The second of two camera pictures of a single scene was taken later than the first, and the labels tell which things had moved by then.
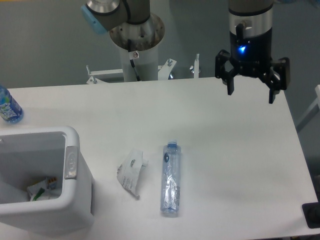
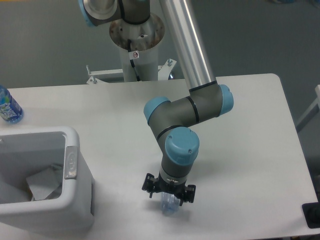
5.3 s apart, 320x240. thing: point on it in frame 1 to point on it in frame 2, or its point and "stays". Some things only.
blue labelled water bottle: x=10 y=110 stays
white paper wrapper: x=128 y=172 to x=42 y=183
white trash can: x=30 y=155 stays
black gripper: x=251 y=57 to x=163 y=186
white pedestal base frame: x=164 y=73 stays
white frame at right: x=311 y=112 stays
